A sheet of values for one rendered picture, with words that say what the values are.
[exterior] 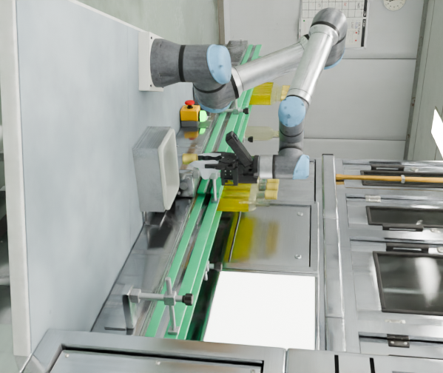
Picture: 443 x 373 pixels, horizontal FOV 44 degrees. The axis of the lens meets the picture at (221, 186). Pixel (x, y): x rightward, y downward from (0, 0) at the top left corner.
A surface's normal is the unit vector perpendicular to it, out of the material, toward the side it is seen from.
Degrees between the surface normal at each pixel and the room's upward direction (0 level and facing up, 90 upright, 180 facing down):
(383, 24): 90
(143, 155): 90
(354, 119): 90
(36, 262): 0
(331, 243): 90
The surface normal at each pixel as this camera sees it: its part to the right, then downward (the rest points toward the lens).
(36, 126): 0.99, 0.04
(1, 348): -0.04, -0.87
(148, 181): -0.15, 0.48
